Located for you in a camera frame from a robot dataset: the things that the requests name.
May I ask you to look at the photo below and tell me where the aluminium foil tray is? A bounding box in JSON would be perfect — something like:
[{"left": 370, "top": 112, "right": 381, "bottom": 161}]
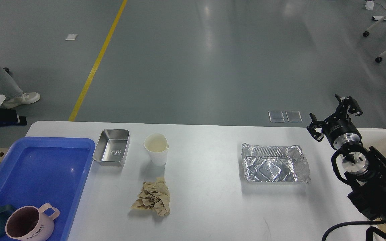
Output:
[{"left": 241, "top": 143, "right": 311, "bottom": 184}]

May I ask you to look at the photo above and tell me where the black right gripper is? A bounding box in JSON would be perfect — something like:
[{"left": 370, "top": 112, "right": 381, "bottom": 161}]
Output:
[{"left": 306, "top": 94, "right": 363, "bottom": 150}]

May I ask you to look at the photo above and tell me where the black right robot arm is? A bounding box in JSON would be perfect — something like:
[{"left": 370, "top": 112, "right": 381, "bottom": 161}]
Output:
[{"left": 307, "top": 94, "right": 386, "bottom": 241}]

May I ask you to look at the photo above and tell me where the pink HOME mug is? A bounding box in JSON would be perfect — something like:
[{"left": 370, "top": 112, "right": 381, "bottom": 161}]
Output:
[{"left": 5, "top": 203, "right": 60, "bottom": 241}]

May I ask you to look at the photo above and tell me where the blue plastic tray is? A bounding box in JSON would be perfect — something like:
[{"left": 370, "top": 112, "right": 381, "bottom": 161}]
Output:
[{"left": 0, "top": 136, "right": 95, "bottom": 241}]

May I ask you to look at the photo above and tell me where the white paper cup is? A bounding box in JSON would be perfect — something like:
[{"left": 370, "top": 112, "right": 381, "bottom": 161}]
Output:
[{"left": 144, "top": 133, "right": 169, "bottom": 166}]

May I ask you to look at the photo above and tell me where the stainless steel rectangular container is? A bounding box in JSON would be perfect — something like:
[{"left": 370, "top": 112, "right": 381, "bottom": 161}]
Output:
[{"left": 92, "top": 129, "right": 130, "bottom": 167}]

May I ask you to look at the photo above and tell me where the right clear floor plate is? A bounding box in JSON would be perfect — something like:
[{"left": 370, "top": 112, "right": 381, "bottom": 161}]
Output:
[{"left": 285, "top": 111, "right": 302, "bottom": 123}]

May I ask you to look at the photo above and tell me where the left clear floor plate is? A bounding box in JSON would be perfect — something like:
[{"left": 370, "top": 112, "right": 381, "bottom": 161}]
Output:
[{"left": 268, "top": 111, "right": 285, "bottom": 123}]

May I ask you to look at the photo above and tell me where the crumpled brown paper napkin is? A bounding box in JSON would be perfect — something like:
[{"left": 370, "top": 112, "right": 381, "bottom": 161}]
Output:
[{"left": 131, "top": 177, "right": 170, "bottom": 217}]

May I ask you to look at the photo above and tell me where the clear floor plate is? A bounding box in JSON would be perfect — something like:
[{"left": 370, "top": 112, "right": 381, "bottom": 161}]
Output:
[
  {"left": 285, "top": 111, "right": 302, "bottom": 123},
  {"left": 268, "top": 111, "right": 285, "bottom": 123}
]

